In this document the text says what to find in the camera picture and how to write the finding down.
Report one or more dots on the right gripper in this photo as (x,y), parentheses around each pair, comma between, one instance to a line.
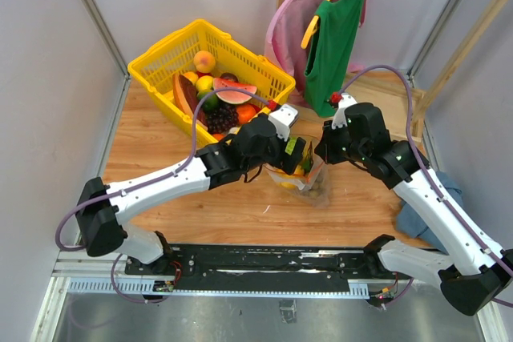
(325,148)

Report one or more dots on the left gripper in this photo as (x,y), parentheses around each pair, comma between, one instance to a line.
(288,162)

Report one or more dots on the green custard apple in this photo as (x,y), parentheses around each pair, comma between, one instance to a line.
(295,146)

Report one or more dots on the yellow bell pepper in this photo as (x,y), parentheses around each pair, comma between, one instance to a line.
(297,180)

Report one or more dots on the longan fruit bunch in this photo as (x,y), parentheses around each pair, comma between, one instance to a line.
(316,190)

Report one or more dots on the clear zip top bag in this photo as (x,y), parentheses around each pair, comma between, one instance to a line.
(276,174)

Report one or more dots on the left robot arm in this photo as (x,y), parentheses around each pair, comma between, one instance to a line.
(105,212)

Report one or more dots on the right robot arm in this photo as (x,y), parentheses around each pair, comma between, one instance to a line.
(474,269)

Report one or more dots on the orange tomato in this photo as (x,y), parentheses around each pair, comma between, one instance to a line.
(245,112)

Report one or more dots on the dark grape bunch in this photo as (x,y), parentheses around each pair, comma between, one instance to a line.
(222,119)

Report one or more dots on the watermelon slice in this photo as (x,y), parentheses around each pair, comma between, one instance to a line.
(231,92)

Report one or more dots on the wooden clothes rack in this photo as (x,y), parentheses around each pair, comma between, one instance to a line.
(397,102)

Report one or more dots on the papaya slice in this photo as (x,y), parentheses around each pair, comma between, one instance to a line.
(185,99)

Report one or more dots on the orange fruit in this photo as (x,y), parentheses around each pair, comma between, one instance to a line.
(191,76)

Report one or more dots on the blue cloth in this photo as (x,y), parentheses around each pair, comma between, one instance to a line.
(409,222)

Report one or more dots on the peach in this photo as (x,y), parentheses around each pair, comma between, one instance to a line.
(204,61)

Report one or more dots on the pink shirt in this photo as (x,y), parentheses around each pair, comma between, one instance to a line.
(283,42)

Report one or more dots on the green shirt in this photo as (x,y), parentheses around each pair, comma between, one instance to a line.
(330,50)

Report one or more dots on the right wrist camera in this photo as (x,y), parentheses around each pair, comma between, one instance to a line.
(341,102)

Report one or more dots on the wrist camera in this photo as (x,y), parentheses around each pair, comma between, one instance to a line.
(341,102)
(283,120)

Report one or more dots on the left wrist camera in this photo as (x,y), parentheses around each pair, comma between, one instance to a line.
(283,120)

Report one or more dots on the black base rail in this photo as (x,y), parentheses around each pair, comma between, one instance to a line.
(250,270)

